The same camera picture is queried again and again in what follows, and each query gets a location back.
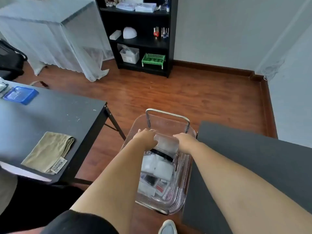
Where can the person's left forearm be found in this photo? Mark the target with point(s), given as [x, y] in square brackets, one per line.
[114, 182]

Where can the clear zip bag with cotton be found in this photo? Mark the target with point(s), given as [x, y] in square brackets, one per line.
[167, 143]

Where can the person's right forearm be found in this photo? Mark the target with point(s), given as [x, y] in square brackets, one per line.
[243, 192]

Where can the black office chair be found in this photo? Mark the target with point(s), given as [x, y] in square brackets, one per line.
[9, 63]

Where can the person's left hand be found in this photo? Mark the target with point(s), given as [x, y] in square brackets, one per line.
[143, 140]

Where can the white hand rest block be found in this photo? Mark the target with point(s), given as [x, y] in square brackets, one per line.
[115, 35]

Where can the black bookshelf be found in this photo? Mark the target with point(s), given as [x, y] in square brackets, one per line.
[170, 46]

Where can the person's black sleeve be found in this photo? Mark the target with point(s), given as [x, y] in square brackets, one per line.
[80, 222]

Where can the cluster of small brown bottles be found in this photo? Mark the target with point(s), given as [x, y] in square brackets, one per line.
[110, 2]

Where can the small blue clear ornament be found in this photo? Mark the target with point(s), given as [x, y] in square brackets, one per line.
[166, 6]

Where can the black table metal legs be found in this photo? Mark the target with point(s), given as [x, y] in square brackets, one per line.
[48, 114]

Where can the white lace tablecloth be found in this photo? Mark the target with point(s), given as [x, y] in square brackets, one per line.
[48, 41]

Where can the row of nail polish bottles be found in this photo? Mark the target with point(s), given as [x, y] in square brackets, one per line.
[157, 33]

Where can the pile of small packets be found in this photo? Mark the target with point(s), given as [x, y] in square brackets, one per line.
[156, 185]

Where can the clear plastic packet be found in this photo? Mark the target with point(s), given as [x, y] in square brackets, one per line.
[3, 87]

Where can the person's right hand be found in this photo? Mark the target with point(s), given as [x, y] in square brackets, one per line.
[186, 143]

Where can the white flat box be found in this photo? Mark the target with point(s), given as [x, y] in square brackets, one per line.
[145, 7]
[125, 6]

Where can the olive folded towel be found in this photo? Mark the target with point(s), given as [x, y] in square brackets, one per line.
[46, 151]

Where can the person's grey white shoe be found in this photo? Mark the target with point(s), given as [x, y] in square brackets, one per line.
[168, 227]

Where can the white dome nail lamp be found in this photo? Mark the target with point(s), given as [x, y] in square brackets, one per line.
[129, 33]

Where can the blue plastic tray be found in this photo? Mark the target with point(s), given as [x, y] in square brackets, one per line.
[20, 95]

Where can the green plastic basket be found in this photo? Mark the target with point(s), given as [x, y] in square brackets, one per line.
[153, 59]

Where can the white storage box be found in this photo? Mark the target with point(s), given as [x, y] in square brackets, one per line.
[129, 56]

